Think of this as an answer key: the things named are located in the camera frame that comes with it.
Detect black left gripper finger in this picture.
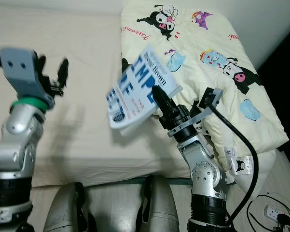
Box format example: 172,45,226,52
58,58,69,88

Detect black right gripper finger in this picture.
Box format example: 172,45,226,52
152,86,174,116

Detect white book with blue letters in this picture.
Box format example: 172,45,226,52
106,44,184,136

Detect cream cartoon print blanket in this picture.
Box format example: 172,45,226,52
120,0,290,191

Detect bed with cream sheet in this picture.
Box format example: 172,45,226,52
0,5,290,187

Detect white blanket label tag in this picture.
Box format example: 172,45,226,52
224,145,251,177

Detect grey right robot leg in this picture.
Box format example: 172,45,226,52
138,175,181,232

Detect grey robot leg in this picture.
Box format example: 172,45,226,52
43,181,92,232
138,175,181,232

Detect grey left robot leg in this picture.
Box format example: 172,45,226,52
43,181,92,232

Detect white power strip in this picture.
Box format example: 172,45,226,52
263,204,285,222

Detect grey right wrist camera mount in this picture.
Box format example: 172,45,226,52
166,88,221,138

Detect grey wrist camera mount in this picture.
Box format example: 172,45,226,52
0,47,56,108
166,88,221,138

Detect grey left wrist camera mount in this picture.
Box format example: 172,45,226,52
0,47,56,108

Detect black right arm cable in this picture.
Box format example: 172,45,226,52
210,104,260,228

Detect thin black floor cable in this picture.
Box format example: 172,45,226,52
246,191,290,232

